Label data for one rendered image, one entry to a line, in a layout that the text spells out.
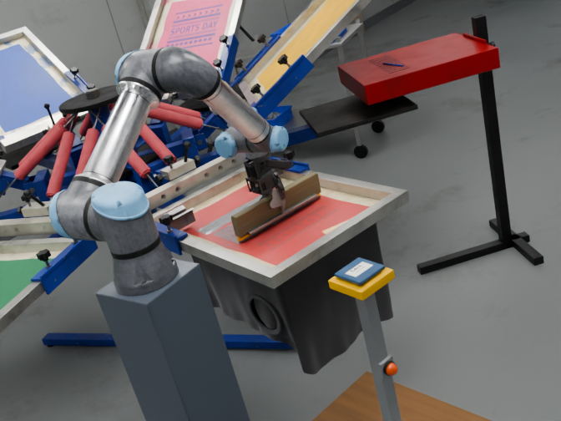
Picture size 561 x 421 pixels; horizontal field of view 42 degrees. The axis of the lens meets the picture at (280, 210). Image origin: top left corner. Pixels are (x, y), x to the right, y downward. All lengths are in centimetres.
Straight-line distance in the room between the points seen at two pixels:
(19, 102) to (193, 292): 250
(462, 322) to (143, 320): 202
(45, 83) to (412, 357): 239
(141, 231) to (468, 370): 184
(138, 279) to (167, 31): 268
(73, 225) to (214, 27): 246
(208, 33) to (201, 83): 218
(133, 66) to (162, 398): 82
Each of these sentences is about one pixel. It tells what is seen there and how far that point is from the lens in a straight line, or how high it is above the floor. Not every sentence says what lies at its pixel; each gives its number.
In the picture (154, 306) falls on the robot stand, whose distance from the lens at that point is 163.
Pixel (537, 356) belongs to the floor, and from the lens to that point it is 318.
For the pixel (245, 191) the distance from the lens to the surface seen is 272.
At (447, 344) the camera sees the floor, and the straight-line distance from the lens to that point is 328.
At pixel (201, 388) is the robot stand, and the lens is 180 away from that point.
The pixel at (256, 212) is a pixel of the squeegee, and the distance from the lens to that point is 232.
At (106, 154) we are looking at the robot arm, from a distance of 178.
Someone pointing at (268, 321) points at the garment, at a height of 73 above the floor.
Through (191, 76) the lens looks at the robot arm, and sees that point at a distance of 183.
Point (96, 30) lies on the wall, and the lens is 643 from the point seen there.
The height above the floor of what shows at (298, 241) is 95.
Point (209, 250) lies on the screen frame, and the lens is 226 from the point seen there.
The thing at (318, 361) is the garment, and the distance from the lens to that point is 239.
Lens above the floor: 195
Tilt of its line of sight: 24 degrees down
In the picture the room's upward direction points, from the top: 15 degrees counter-clockwise
